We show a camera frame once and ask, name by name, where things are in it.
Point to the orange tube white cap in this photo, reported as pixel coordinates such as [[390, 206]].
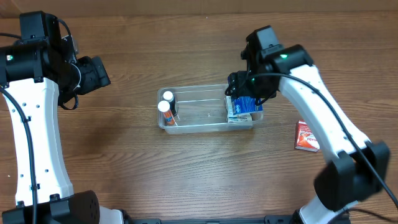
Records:
[[164, 108]]

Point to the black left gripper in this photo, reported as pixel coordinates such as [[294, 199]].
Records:
[[91, 78]]

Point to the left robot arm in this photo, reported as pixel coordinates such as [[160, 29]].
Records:
[[40, 73]]

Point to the black bottle white cap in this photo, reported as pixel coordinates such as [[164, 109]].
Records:
[[169, 96]]

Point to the white and blue box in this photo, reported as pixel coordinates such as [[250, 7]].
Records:
[[231, 118]]

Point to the clear plastic container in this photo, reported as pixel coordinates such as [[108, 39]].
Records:
[[202, 109]]

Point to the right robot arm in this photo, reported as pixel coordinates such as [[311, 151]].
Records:
[[355, 166]]

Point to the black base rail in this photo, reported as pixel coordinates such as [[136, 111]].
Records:
[[214, 221]]

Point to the red and white box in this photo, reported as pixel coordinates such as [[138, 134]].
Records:
[[304, 138]]

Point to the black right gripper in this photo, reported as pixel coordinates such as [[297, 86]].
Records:
[[239, 85]]

